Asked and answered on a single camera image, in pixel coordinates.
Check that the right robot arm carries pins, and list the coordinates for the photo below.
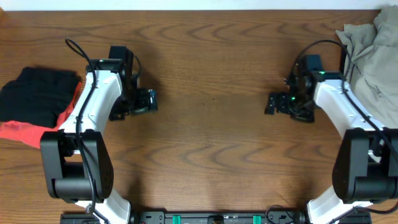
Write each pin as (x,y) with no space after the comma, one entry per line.
(365,170)

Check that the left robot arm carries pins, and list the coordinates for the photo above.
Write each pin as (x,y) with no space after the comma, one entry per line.
(77,166)

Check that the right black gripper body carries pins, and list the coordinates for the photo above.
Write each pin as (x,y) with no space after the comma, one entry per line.
(278,103)

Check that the folded red t-shirt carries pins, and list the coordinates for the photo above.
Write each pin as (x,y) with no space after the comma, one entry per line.
(31,134)

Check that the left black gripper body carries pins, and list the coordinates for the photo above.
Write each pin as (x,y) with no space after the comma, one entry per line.
(144,101)

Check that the beige khaki garment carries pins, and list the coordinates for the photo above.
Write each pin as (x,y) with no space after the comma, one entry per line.
(373,50)

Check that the black polo shirt white logo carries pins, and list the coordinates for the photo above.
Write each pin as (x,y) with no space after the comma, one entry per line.
(38,96)

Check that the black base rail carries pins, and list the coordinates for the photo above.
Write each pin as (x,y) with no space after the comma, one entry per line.
(214,217)

